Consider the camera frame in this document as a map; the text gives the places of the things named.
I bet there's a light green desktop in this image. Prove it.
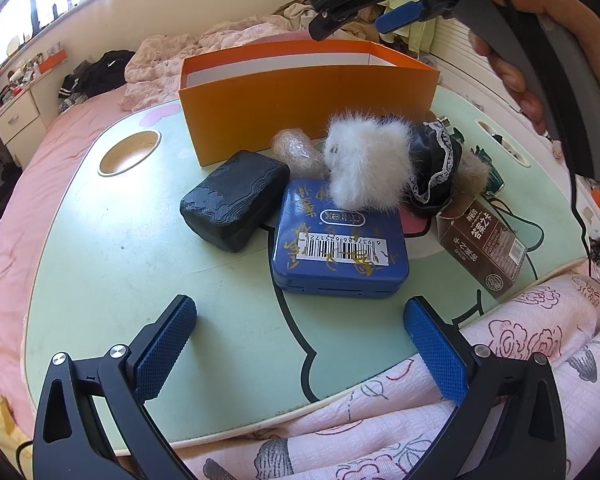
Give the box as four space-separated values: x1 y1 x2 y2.
22 85 593 448

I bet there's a clear bubble wrap bundle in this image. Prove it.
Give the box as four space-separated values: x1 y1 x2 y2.
271 129 328 179

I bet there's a white louvered door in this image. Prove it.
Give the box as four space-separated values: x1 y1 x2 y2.
430 17 496 77

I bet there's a black textured case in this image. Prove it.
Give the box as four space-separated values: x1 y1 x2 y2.
179 150 291 254

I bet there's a beige clothes pile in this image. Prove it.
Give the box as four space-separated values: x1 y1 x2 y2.
272 0 381 41

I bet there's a brown paper carton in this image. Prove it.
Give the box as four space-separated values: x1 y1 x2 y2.
436 200 529 299

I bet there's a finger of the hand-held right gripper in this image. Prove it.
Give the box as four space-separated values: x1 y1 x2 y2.
374 1 428 32
308 7 353 41

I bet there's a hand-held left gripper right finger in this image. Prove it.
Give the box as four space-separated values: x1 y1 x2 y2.
402 296 567 480

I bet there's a white fluffy fur piece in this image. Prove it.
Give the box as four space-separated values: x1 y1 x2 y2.
321 112 416 211

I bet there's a yellow cloth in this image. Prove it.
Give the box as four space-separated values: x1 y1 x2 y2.
0 394 32 461

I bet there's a pink bed sheet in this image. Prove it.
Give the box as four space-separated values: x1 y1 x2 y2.
0 87 146 436

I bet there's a white drawer cabinet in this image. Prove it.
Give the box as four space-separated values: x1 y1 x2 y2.
0 80 48 171

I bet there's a pink floral blanket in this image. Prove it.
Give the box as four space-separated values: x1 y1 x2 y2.
180 270 600 480

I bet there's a pale pink crumpled quilt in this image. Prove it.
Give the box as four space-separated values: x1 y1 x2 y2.
119 15 321 113

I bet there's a dark green small object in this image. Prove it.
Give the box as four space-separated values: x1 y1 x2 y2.
472 145 506 197

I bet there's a small orange shelf box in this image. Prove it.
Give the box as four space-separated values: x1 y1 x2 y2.
32 49 68 74

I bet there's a black cloth with white lace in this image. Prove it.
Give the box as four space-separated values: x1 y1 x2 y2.
402 115 464 219

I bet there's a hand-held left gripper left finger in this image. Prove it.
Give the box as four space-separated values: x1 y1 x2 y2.
31 294 198 480

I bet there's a brown fur pompom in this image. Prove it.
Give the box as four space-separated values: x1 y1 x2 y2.
460 152 491 194

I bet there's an orange cardboard box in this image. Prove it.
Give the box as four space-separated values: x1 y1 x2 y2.
177 41 441 168

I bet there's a blue metal tin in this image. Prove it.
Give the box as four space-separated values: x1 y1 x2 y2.
269 177 411 300

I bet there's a black clothes pile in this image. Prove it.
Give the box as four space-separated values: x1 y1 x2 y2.
57 50 136 111

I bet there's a window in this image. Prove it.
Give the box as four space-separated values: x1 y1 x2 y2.
0 0 148 61

